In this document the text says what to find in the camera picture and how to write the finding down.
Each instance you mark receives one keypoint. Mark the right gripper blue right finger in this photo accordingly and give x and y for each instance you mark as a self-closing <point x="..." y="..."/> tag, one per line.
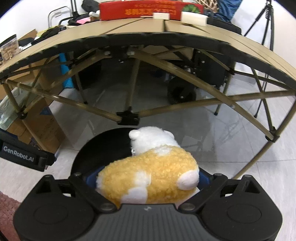
<point x="205" y="179"/>

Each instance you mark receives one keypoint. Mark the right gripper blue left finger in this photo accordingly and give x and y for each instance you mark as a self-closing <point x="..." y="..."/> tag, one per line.
<point x="91" y="179"/>

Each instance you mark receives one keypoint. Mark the yellow blue plush toy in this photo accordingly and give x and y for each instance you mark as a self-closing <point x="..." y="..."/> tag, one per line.
<point x="159" y="171"/>

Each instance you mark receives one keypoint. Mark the white foam cylinder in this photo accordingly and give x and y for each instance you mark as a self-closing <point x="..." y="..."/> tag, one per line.
<point x="193" y="18"/>

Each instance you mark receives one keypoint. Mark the small white foam wedge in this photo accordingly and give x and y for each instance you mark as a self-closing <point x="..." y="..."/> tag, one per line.
<point x="161" y="16"/>

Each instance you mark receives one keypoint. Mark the black trash bin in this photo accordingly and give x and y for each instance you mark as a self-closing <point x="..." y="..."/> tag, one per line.
<point x="99" y="152"/>

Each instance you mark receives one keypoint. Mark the lined cardboard trash box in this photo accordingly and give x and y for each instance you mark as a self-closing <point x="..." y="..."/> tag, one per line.
<point x="39" y="129"/>

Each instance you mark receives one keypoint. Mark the clear snack jar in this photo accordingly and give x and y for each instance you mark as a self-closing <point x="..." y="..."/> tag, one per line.
<point x="9" y="48"/>

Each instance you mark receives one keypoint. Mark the cardboard box with clothes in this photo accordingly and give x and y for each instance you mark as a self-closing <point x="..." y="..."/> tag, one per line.
<point x="29" y="38"/>

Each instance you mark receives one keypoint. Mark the black suitcase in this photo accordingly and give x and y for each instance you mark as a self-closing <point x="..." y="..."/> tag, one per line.
<point x="203" y="67"/>

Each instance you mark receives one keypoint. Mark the black sock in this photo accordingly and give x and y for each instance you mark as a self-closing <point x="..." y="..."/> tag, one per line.
<point x="49" y="33"/>

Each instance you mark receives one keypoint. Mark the folding camp table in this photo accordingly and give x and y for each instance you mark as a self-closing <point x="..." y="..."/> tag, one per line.
<point x="148" y="41"/>

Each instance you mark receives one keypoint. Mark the blue velvet bag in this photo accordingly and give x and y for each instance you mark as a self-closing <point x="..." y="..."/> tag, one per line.
<point x="227" y="9"/>

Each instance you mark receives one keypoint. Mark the woven rattan ball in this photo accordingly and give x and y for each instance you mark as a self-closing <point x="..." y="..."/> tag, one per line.
<point x="212" y="5"/>

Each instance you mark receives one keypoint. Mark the red fruit cardboard box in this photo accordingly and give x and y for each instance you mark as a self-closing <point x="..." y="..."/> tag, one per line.
<point x="115" y="10"/>

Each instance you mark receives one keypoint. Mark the black camera tripod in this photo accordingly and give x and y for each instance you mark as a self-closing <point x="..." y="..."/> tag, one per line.
<point x="268" y="13"/>

